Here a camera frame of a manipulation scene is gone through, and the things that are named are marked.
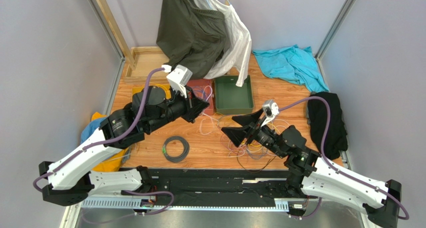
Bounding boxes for red plastic bin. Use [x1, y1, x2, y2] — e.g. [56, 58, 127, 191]
[186, 79, 215, 115]

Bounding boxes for white hanging shirt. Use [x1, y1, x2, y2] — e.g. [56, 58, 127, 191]
[194, 0, 252, 87]

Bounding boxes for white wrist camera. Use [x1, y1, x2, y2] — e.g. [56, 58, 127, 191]
[161, 64, 193, 98]
[261, 99, 280, 127]

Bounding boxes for turquoise cloth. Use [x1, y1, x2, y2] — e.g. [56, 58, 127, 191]
[252, 44, 330, 93]

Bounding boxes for green plastic bin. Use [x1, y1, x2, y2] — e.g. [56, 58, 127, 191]
[214, 75, 255, 115]

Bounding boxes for tangled pile of cables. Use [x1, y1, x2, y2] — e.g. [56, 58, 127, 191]
[216, 113, 294, 160]

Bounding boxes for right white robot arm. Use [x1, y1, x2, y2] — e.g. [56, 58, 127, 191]
[221, 109, 402, 228]

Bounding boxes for thin black cable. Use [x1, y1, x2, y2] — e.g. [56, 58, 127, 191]
[236, 156, 275, 174]

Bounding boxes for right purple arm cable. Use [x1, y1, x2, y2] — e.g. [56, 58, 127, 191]
[277, 96, 410, 221]

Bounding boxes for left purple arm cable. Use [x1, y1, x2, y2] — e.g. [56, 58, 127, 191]
[32, 67, 176, 217]

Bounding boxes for yellow plastic bin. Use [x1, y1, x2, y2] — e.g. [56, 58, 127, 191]
[131, 83, 172, 99]

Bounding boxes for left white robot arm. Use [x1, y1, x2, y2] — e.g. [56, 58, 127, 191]
[39, 85, 209, 207]

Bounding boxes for wooden tray frame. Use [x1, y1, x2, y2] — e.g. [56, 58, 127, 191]
[121, 46, 169, 78]

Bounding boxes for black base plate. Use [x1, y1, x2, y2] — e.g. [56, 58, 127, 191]
[137, 168, 307, 207]

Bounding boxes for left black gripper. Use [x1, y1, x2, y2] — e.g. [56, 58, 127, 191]
[146, 84, 211, 134]

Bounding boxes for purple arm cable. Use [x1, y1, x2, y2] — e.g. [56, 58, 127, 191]
[277, 96, 410, 221]
[32, 67, 176, 217]

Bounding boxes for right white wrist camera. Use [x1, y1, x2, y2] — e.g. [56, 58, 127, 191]
[261, 99, 280, 127]

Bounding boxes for yellow cloth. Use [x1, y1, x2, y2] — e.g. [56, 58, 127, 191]
[91, 112, 131, 172]

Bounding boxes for yellow cables in bin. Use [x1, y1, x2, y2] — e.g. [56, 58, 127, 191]
[153, 83, 173, 100]

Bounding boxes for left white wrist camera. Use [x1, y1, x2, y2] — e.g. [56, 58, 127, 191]
[161, 64, 193, 98]

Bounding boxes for dark green hanging garment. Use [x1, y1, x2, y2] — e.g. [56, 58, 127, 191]
[156, 0, 230, 80]

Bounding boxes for blue cables in bin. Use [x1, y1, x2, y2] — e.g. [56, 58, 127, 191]
[192, 85, 211, 102]

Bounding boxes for black cloth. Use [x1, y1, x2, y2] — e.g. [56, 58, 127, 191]
[306, 91, 349, 161]

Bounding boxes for blue bucket hat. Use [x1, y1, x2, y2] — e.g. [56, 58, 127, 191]
[80, 117, 106, 144]

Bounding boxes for slotted metal rail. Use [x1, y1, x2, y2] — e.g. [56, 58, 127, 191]
[80, 196, 290, 212]

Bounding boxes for grey coiled cable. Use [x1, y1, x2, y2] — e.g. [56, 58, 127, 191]
[162, 136, 191, 164]

